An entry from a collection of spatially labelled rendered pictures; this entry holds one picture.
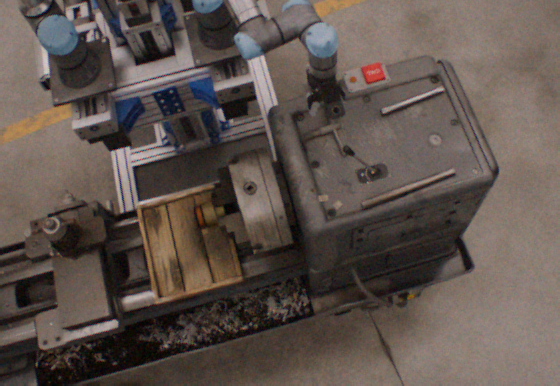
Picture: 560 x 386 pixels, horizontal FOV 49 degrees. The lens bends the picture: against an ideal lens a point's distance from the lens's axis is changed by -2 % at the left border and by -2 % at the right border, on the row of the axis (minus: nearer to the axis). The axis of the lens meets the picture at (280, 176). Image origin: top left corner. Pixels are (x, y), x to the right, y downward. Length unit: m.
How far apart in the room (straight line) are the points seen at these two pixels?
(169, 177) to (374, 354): 1.25
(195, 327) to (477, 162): 1.20
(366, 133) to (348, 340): 1.32
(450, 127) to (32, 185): 2.32
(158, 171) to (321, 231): 1.46
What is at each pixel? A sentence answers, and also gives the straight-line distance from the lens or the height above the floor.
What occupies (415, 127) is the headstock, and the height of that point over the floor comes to 1.26.
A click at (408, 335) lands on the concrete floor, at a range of 2.98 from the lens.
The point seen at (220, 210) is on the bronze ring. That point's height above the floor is 1.11.
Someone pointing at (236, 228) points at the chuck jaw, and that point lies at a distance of 1.93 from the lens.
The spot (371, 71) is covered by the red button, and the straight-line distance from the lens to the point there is 1.97.
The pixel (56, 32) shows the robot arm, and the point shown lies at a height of 1.39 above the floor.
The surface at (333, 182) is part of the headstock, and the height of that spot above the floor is 1.26.
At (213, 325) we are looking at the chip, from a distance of 2.41.
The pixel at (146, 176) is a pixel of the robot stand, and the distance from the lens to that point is 3.09.
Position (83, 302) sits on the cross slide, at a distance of 2.15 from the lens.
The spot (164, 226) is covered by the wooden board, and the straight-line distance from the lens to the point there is 2.23.
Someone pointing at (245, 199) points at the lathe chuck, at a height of 1.23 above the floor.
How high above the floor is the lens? 2.92
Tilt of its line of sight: 66 degrees down
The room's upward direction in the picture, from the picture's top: 12 degrees counter-clockwise
